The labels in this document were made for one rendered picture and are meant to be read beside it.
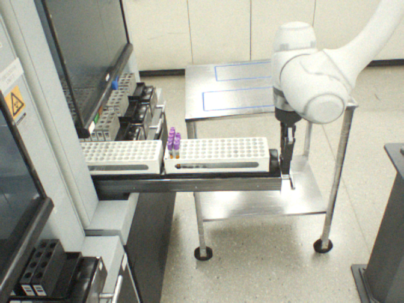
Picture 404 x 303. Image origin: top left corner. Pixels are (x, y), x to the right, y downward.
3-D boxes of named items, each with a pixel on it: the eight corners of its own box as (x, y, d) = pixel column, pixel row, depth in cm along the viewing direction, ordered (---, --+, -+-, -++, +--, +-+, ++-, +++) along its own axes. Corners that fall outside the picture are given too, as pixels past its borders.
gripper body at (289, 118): (273, 97, 103) (272, 125, 108) (276, 113, 96) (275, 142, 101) (301, 95, 102) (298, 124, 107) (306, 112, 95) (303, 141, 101)
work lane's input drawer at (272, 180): (56, 199, 116) (47, 177, 111) (70, 171, 127) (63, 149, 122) (296, 196, 109) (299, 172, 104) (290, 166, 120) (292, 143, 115)
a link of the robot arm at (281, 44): (265, 77, 100) (277, 101, 89) (267, 18, 90) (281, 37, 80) (305, 73, 100) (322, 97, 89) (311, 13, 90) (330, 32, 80)
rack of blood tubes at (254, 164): (166, 177, 110) (163, 160, 106) (169, 156, 118) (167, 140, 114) (269, 174, 107) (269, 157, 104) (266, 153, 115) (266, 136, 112)
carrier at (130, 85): (131, 85, 156) (129, 71, 153) (137, 85, 156) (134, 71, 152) (125, 99, 147) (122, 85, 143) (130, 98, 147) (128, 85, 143)
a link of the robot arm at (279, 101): (274, 94, 92) (273, 114, 96) (312, 92, 91) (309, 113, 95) (270, 77, 99) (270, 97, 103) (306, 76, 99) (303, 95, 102)
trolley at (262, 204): (195, 263, 182) (175, 118, 132) (193, 197, 218) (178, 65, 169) (333, 254, 179) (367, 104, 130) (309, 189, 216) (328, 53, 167)
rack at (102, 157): (62, 178, 113) (56, 162, 110) (73, 158, 121) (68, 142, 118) (160, 177, 110) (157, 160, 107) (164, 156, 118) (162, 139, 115)
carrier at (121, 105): (124, 103, 144) (121, 89, 140) (129, 103, 144) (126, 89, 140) (116, 119, 135) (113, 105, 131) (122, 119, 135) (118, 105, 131)
